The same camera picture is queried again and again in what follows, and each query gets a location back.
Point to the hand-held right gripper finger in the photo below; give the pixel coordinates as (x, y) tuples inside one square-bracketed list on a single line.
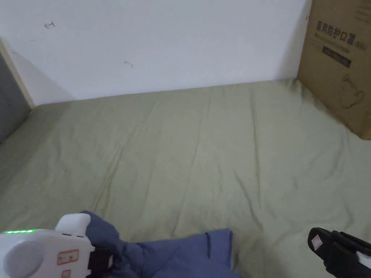
[(345, 266), (321, 240)]

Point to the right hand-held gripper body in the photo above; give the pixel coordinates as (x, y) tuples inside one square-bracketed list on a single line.
[(365, 257)]

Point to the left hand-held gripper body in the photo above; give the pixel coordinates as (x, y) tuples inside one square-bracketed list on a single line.
[(43, 252)]

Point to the dark blue shirt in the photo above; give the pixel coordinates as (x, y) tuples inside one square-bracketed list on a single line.
[(176, 257)]

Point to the grey padded headboard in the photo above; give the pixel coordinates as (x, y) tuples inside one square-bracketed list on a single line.
[(10, 95)]

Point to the bed with pale green sheet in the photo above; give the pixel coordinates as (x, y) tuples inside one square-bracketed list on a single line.
[(185, 144)]

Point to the brown cardboard carton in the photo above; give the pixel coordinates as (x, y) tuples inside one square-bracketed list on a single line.
[(333, 72)]

